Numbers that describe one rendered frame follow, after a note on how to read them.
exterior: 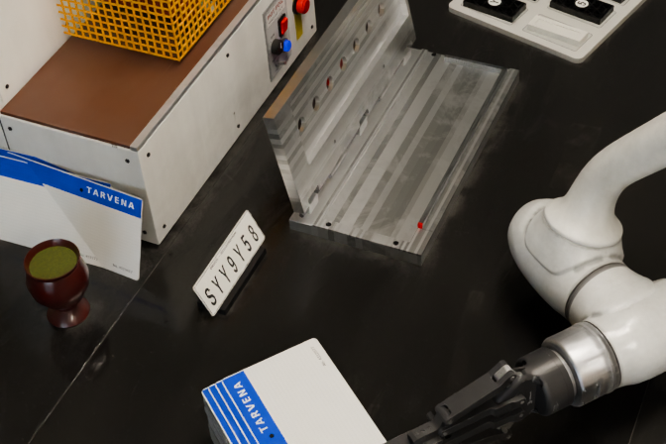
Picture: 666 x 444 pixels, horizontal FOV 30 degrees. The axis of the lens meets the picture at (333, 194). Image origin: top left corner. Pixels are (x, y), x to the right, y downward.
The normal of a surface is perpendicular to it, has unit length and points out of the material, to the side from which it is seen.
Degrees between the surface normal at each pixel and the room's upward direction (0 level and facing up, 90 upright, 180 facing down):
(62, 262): 0
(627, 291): 7
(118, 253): 69
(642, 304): 7
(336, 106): 80
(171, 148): 90
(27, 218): 63
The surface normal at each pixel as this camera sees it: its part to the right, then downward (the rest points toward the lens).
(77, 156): -0.41, 0.65
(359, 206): -0.06, -0.72
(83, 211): -0.46, 0.33
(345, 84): 0.88, 0.11
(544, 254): -0.82, 0.02
